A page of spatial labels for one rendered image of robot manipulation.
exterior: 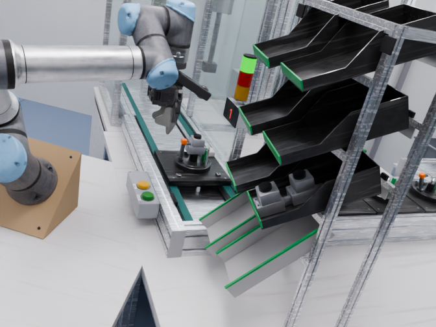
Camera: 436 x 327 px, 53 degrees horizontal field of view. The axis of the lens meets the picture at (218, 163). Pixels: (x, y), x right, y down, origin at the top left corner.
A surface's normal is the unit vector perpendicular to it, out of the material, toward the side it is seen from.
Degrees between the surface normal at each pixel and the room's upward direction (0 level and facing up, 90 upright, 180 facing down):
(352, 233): 90
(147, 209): 90
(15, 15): 90
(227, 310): 0
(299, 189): 89
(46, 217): 44
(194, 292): 0
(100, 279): 0
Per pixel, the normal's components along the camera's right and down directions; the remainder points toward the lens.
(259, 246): -0.54, -0.69
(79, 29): -0.15, 0.41
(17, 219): 0.00, -0.36
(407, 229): 0.33, 0.48
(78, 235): 0.20, -0.88
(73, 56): 0.48, -0.22
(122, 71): 0.47, 0.61
